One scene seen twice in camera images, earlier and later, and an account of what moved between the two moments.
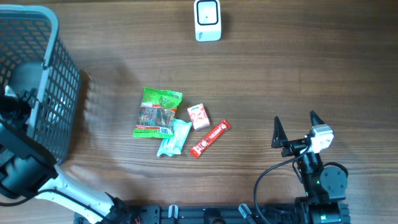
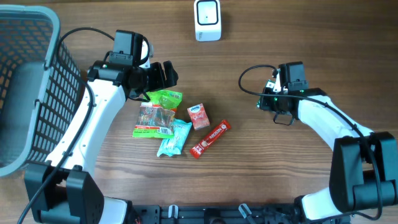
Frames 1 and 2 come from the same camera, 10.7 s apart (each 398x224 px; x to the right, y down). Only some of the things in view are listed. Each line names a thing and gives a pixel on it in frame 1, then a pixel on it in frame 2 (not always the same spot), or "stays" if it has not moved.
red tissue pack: [198, 116] stays
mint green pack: [171, 146] stays
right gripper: [280, 140] → [266, 104]
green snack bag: [156, 114] stays
